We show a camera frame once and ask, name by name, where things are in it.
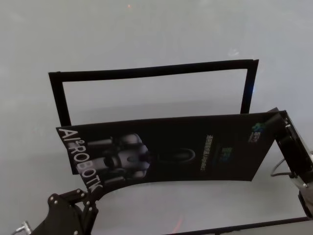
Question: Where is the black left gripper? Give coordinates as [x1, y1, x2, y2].
[30, 188, 102, 235]

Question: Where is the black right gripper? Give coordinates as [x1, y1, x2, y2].
[265, 107, 313, 181]

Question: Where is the black robot print poster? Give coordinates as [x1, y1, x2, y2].
[55, 110, 288, 196]

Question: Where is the grey right gripper cable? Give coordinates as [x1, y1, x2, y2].
[269, 158, 298, 178]

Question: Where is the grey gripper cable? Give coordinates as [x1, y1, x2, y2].
[269, 158, 298, 178]
[11, 221, 33, 235]

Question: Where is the grey left gripper cable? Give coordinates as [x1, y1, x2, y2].
[11, 221, 33, 235]

